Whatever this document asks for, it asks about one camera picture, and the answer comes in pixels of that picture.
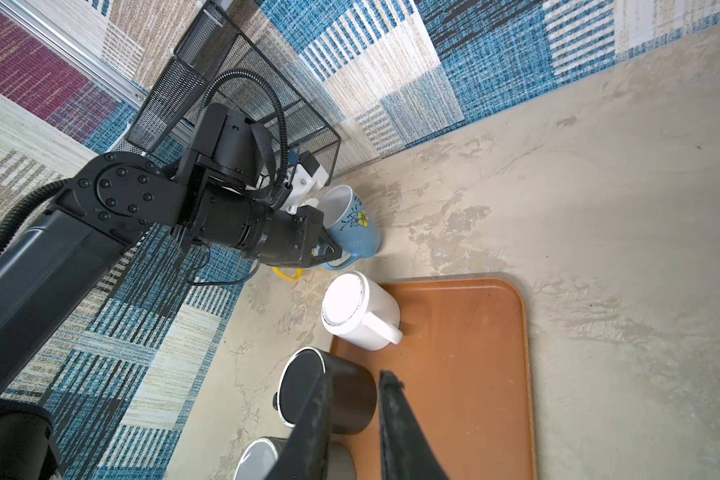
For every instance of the white mug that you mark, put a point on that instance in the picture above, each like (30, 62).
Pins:
(359, 311)

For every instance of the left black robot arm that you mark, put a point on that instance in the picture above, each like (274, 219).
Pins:
(228, 189)

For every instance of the grey mug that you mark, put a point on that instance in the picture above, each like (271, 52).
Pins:
(261, 455)

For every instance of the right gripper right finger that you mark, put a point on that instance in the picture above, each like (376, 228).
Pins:
(405, 452)

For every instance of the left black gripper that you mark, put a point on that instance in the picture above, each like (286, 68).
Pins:
(274, 237)

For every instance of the teal blue mug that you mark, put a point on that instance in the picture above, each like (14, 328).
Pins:
(349, 223)

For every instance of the brown plastic tray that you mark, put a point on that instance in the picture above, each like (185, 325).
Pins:
(464, 364)

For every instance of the yellow mug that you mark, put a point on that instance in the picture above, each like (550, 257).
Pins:
(292, 276)

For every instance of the black mug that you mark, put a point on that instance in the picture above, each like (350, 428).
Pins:
(346, 388)

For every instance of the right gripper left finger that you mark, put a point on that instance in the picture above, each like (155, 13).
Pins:
(305, 455)

